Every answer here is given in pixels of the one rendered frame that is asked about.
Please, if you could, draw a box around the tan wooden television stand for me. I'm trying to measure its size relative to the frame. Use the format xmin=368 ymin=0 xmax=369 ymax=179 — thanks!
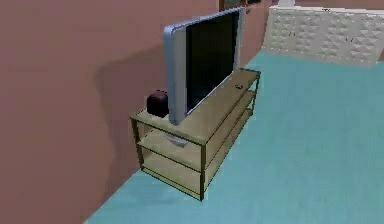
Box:
xmin=129 ymin=67 xmax=262 ymax=202

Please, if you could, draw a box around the dark maroon cube box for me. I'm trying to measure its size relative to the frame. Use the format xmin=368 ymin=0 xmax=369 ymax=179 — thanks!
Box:
xmin=146 ymin=89 xmax=170 ymax=119

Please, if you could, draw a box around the framed wall picture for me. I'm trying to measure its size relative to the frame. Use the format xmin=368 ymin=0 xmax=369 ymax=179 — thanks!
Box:
xmin=218 ymin=0 xmax=262 ymax=12

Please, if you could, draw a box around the silver flat television set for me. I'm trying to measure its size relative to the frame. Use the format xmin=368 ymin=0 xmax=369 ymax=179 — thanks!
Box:
xmin=162 ymin=6 xmax=247 ymax=127

